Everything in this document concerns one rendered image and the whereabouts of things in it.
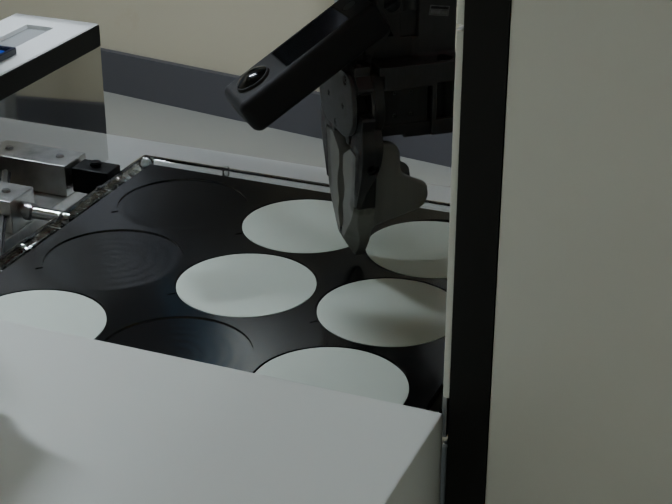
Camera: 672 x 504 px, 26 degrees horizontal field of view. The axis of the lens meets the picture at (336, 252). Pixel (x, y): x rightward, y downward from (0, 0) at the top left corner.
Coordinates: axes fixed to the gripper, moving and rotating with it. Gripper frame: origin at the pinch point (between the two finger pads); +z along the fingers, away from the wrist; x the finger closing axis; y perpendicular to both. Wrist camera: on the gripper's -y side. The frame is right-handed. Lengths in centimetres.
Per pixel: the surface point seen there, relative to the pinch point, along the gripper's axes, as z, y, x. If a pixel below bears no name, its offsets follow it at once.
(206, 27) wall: 68, 55, 274
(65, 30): -4.1, -13.0, 43.9
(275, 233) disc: 1.9, -3.6, 6.4
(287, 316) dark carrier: 1.9, -6.6, -6.7
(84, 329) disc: 1.9, -19.9, -4.1
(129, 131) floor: 92, 32, 266
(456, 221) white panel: -15.7, -5.4, -31.7
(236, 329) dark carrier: 2.0, -10.3, -7.2
